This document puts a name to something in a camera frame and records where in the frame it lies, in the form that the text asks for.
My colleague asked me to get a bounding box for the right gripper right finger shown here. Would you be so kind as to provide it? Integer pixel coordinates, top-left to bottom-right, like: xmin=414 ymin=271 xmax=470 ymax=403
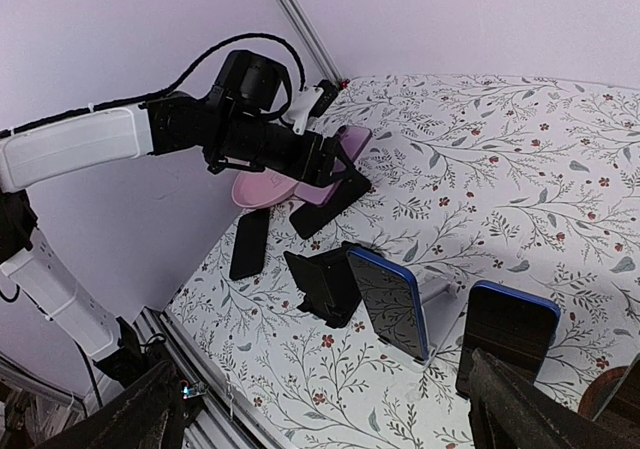
xmin=469 ymin=349 xmax=639 ymax=448

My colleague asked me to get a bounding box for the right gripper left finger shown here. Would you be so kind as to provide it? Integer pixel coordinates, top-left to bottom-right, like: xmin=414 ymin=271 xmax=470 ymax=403
xmin=39 ymin=361 xmax=185 ymax=448

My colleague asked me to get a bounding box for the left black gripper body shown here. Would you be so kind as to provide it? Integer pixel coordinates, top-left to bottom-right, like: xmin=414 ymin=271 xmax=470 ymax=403
xmin=294 ymin=131 xmax=343 ymax=187

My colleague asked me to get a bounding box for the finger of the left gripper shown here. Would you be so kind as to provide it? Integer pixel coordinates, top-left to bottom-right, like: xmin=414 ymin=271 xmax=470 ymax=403
xmin=327 ymin=136 xmax=365 ymax=184

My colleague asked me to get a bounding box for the pink phone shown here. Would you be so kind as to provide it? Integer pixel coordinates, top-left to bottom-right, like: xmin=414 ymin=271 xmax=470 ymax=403
xmin=294 ymin=125 xmax=372 ymax=206

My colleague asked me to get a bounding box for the blue phone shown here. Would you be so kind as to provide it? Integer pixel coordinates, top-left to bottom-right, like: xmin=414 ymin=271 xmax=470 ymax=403
xmin=455 ymin=280 xmax=561 ymax=399
xmin=347 ymin=247 xmax=430 ymax=363

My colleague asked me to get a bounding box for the dark round base stand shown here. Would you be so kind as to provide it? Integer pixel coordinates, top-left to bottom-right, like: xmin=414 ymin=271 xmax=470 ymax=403
xmin=578 ymin=363 xmax=639 ymax=422

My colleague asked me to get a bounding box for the white silver stand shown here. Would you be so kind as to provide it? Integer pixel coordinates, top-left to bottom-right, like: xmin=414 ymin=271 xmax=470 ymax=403
xmin=536 ymin=349 xmax=562 ymax=385
xmin=377 ymin=276 xmax=470 ymax=372

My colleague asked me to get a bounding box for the black folding phone stand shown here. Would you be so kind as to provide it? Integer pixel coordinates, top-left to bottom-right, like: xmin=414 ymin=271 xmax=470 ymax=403
xmin=284 ymin=241 xmax=361 ymax=329

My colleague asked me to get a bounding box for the black phone face down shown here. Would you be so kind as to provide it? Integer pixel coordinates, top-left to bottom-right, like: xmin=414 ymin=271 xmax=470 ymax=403
xmin=289 ymin=172 xmax=372 ymax=240

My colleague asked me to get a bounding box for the black phone on left stand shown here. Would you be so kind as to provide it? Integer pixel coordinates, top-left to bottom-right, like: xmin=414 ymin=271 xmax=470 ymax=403
xmin=229 ymin=208 xmax=270 ymax=281

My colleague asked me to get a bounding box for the pink round dish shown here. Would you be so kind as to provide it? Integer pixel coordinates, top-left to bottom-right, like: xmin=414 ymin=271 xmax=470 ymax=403
xmin=231 ymin=169 xmax=298 ymax=209

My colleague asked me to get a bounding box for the floral table mat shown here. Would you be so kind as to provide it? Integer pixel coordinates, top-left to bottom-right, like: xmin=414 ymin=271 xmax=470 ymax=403
xmin=168 ymin=75 xmax=639 ymax=448

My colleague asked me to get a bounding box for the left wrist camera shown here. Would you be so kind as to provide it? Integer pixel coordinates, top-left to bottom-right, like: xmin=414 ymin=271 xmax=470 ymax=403
xmin=282 ymin=80 xmax=340 ymax=135

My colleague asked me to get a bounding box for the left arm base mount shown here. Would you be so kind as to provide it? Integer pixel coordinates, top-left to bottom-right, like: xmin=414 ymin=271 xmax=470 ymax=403
xmin=94 ymin=316 xmax=209 ymax=420

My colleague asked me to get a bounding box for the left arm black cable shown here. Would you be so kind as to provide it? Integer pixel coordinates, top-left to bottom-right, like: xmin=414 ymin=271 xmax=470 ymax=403
xmin=0 ymin=32 xmax=307 ymax=138

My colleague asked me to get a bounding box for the left aluminium frame post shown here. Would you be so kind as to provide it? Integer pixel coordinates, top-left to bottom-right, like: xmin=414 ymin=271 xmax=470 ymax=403
xmin=275 ymin=0 xmax=344 ymax=87

